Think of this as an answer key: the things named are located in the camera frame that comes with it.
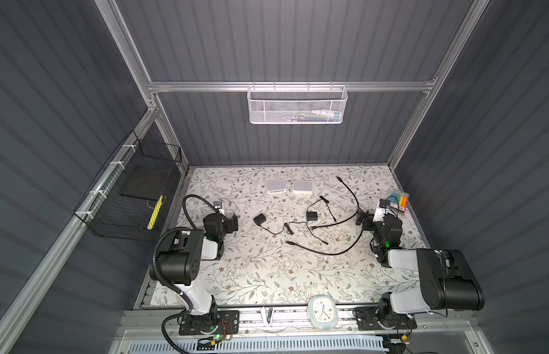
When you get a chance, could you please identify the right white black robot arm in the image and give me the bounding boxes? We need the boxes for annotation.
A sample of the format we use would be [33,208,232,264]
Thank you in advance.
[353,209,485,330]

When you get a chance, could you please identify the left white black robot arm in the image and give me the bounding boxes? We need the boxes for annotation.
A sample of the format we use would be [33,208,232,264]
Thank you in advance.
[149,213,238,328]

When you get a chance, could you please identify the pack of coloured markers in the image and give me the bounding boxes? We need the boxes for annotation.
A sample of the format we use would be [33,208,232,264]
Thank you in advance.
[385,190,409,214]

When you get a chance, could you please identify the floral patterned table mat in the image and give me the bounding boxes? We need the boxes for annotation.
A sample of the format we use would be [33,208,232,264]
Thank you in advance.
[174,166,418,305]

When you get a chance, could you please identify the yellow black striped marker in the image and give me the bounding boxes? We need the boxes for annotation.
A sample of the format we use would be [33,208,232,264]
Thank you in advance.
[147,195,165,230]

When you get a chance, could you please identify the mint green alarm clock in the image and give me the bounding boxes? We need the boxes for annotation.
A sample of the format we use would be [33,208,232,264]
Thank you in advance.
[307,294,339,330]

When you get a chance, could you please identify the long black cable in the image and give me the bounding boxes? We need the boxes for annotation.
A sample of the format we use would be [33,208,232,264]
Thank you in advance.
[285,176,364,257]

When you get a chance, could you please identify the black corrugated cable conduit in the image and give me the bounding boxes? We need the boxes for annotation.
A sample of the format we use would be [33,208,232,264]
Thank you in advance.
[151,194,222,354]

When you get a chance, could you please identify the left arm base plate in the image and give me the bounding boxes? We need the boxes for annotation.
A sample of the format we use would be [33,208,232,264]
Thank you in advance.
[178,311,240,336]

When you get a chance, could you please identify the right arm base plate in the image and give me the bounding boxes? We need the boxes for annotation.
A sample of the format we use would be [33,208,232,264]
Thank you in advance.
[352,306,417,330]

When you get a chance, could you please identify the black wire wall basket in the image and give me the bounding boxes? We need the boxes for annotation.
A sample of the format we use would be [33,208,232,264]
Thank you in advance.
[74,131,183,241]

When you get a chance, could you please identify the white wire mesh basket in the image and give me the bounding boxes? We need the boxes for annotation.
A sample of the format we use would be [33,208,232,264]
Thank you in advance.
[246,84,348,125]

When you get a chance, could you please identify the white ventilated cable duct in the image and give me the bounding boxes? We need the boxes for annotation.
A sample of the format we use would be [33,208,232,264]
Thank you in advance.
[123,334,390,354]

